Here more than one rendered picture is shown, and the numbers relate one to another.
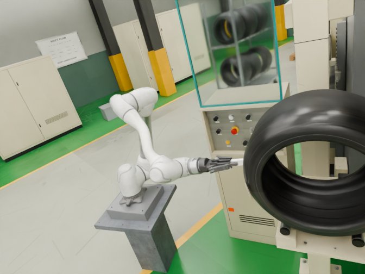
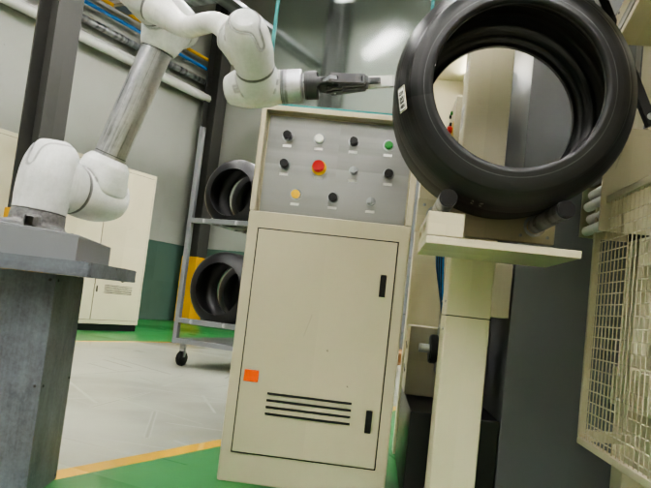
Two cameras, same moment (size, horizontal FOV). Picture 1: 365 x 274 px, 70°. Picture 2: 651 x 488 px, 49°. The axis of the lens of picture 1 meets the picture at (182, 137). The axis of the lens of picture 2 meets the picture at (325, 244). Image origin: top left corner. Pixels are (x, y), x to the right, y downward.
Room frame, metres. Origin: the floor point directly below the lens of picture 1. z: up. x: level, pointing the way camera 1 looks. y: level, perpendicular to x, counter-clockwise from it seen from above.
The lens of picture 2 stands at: (-0.53, 0.71, 0.61)
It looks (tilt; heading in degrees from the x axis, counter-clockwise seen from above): 5 degrees up; 332
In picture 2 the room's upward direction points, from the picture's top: 6 degrees clockwise
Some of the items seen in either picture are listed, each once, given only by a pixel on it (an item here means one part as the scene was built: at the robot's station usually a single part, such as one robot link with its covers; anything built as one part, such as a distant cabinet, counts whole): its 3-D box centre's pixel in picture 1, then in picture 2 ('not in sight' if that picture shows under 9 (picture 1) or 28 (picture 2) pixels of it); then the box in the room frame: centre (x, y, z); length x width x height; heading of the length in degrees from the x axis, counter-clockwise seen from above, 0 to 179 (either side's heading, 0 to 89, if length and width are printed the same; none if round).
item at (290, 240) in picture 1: (289, 215); (439, 231); (0.99, -0.43, 0.83); 0.36 x 0.09 x 0.06; 148
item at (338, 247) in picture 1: (320, 224); (491, 252); (0.92, -0.55, 0.80); 0.37 x 0.36 x 0.02; 58
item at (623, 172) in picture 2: not in sight; (617, 186); (0.90, -0.98, 1.05); 0.20 x 0.15 x 0.30; 148
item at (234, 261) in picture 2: not in sight; (258, 256); (5.16, -1.65, 0.96); 1.30 x 0.62 x 1.92; 128
